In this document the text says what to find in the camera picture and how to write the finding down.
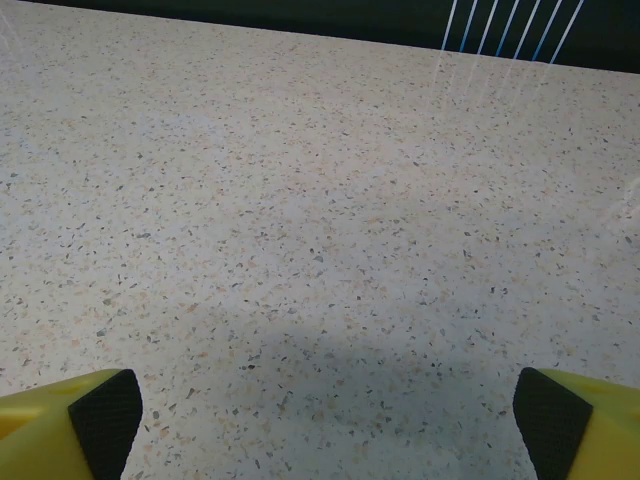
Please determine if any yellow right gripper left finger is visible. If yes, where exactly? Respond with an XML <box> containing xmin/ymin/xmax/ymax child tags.
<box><xmin>0</xmin><ymin>368</ymin><xmax>145</xmax><ymax>480</ymax></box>

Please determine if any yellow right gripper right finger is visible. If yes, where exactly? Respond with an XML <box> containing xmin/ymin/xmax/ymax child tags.
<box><xmin>513</xmin><ymin>366</ymin><xmax>640</xmax><ymax>480</ymax></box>

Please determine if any blue printed back panel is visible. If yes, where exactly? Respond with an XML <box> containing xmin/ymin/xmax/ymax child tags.
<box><xmin>0</xmin><ymin>0</ymin><xmax>640</xmax><ymax>75</ymax></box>

